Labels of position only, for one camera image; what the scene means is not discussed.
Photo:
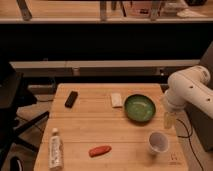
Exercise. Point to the translucent yellowish gripper finger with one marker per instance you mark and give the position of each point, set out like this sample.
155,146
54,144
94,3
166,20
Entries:
169,120

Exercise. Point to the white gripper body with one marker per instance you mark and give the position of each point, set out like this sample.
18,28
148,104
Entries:
172,102

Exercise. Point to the black eraser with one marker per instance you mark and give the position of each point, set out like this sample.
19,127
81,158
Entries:
71,99

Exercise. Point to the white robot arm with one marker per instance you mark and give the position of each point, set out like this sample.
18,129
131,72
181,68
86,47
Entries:
187,86

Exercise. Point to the white sponge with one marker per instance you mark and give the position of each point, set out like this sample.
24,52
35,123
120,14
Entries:
116,100

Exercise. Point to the clear plastic cup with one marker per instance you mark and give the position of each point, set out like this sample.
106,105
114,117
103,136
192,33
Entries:
158,143

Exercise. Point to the green bowl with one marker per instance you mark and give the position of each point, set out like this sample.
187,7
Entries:
139,108

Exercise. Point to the wooden table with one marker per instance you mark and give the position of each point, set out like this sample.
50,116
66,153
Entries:
93,122

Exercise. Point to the orange carrot toy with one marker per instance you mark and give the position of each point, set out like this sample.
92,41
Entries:
100,150

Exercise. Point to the white plastic bottle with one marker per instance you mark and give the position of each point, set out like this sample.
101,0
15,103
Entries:
55,151

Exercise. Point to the black office chair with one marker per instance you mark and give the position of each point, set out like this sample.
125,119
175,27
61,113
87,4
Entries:
13,94

